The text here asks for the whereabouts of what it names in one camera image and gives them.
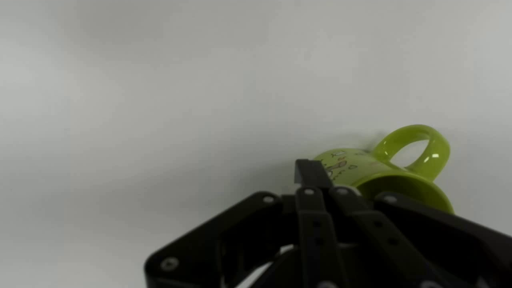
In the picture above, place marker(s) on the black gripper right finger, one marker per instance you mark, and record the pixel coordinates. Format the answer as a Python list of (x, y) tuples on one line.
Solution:
[(421, 246)]

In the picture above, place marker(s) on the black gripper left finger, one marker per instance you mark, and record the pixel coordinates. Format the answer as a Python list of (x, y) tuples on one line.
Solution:
[(250, 241)]

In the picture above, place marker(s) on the green ceramic mug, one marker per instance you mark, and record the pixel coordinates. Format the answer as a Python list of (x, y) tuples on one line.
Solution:
[(376, 171)]

